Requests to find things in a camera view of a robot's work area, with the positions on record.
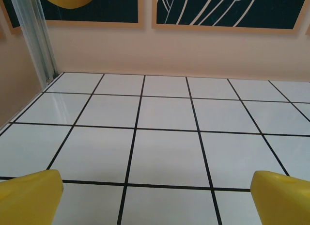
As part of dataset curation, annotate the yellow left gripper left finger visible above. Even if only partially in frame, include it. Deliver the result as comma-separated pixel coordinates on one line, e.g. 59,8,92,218
0,169,64,225

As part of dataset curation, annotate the aluminium corner post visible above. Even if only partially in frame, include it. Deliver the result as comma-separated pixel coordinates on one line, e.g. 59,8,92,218
13,0,60,84

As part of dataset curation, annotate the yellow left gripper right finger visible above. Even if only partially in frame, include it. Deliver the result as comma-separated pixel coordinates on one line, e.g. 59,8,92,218
250,170,310,225

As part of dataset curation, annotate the orange oval leaf wall panel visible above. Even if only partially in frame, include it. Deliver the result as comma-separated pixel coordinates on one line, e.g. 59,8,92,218
0,0,145,34

